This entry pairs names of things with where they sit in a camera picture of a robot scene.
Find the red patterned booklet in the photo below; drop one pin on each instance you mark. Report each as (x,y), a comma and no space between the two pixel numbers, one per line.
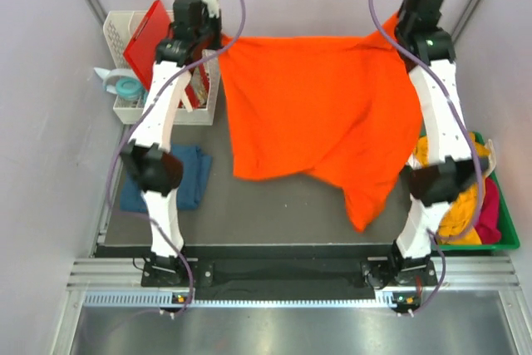
(197,89)

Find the yellow t shirt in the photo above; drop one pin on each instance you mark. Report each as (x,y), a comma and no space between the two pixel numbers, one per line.
(460,213)

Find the red plastic board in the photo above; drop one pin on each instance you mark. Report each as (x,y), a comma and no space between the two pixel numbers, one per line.
(140,51)

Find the folded blue t shirt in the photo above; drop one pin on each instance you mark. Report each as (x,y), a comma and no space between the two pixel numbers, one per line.
(197,166)

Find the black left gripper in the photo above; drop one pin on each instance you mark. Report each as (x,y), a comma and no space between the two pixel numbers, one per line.
(215,22)

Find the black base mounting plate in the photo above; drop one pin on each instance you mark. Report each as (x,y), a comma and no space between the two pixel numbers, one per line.
(282,272)

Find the grey slotted cable duct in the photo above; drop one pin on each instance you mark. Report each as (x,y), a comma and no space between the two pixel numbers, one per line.
(168,299)

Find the magenta t shirt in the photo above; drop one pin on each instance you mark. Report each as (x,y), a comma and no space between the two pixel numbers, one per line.
(487,224)

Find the orange t shirt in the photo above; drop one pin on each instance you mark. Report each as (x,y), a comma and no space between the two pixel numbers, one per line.
(341,109)

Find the green plastic bin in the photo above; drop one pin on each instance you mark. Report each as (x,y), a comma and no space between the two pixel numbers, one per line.
(509,238)

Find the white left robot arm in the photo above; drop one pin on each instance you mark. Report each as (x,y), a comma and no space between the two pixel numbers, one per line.
(163,51)

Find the white perforated organizer basket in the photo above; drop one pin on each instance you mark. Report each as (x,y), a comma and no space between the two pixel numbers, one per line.
(118,29)

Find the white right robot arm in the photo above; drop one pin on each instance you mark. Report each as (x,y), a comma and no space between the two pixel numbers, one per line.
(430,59)

